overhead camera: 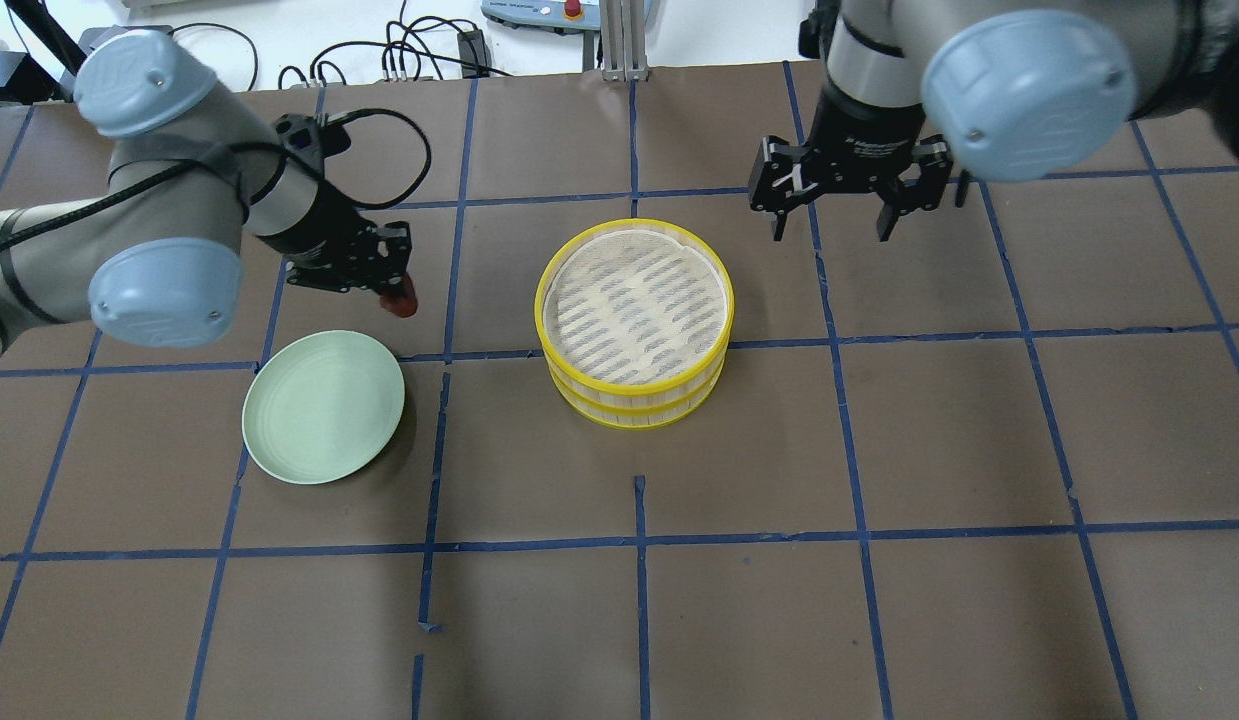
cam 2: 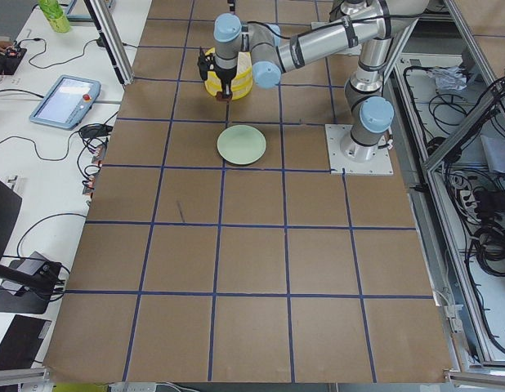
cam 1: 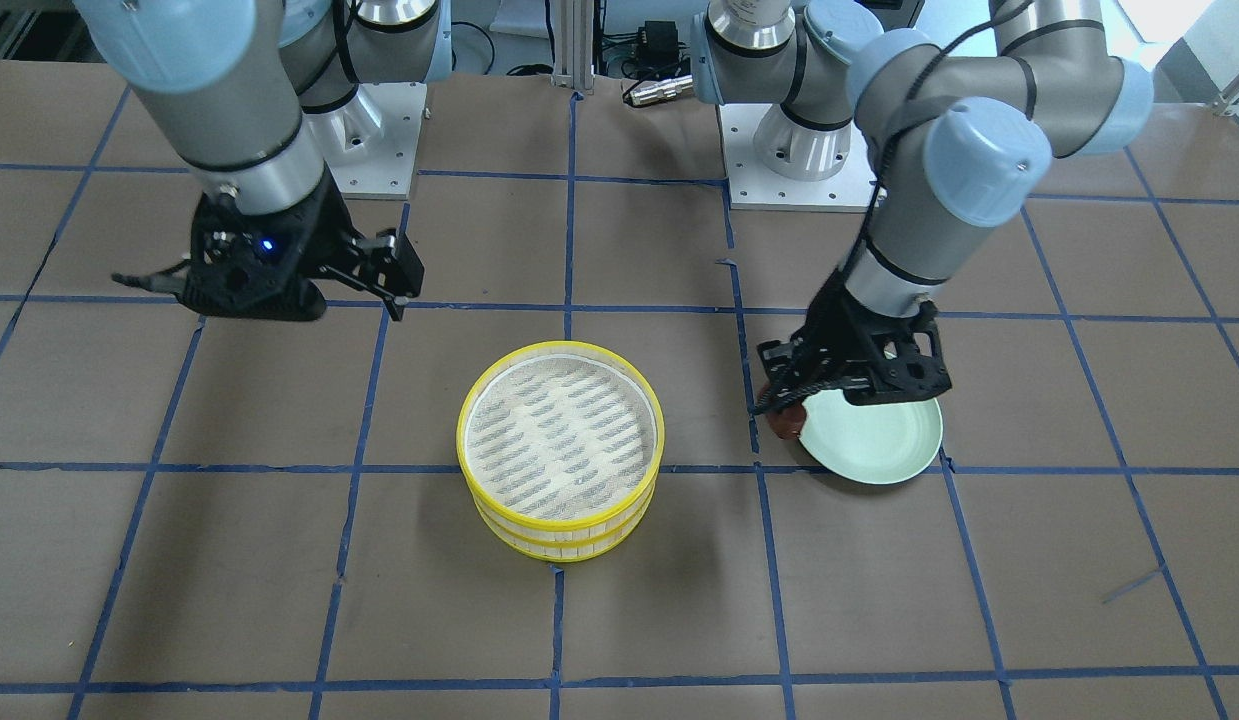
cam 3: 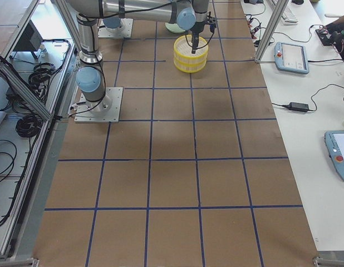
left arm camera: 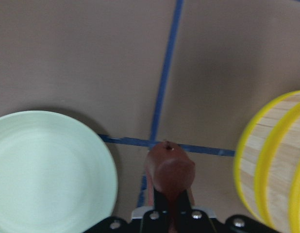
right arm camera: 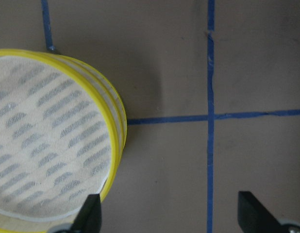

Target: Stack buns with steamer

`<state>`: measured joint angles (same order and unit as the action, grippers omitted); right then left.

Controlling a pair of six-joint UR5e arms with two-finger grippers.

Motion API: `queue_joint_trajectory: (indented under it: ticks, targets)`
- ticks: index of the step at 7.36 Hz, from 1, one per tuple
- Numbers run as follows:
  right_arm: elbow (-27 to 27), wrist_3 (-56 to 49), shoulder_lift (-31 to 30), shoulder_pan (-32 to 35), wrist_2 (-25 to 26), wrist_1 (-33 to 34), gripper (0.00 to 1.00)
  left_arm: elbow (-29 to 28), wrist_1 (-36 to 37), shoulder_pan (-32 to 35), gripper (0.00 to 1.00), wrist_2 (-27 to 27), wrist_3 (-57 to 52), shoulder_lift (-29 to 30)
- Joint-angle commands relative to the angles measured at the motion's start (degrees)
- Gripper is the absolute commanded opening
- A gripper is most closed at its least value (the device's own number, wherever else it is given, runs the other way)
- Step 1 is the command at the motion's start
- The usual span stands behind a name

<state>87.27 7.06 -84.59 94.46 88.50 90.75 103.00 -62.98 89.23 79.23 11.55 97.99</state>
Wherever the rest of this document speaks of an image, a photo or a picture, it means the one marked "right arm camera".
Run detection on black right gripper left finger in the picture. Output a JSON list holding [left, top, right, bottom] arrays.
[[70, 194, 102, 233]]

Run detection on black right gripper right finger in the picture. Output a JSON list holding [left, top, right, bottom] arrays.
[[238, 191, 284, 233]]

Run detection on yellow rimmed steamer basket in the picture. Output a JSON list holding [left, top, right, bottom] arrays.
[[53, 55, 127, 148], [0, 49, 124, 233]]

